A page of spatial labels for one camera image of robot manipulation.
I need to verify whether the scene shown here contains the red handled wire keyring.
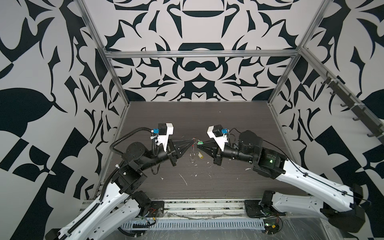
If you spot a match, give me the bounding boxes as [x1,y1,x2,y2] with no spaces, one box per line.
[190,138,199,164]

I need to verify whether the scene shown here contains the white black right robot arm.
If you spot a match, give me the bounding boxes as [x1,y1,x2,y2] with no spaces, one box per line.
[198,127,366,233]

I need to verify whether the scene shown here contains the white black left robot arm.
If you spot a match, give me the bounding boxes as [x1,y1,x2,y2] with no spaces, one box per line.
[44,123,194,240]

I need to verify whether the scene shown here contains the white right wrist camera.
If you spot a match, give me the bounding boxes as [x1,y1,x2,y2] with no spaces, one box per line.
[207,125,230,152]

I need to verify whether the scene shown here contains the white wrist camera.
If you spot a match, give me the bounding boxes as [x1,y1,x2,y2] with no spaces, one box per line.
[207,125,230,152]
[151,123,174,152]

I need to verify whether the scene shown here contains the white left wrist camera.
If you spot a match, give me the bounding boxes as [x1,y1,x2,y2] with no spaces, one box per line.
[151,123,174,152]

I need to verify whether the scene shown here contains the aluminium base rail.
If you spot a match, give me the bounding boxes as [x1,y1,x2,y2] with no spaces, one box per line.
[79,196,249,221]

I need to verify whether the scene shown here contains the white slotted cable duct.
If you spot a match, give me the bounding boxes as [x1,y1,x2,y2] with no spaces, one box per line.
[121,219,265,231]

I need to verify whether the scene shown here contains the black wall hook rack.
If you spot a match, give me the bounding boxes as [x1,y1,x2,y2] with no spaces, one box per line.
[322,76,384,145]

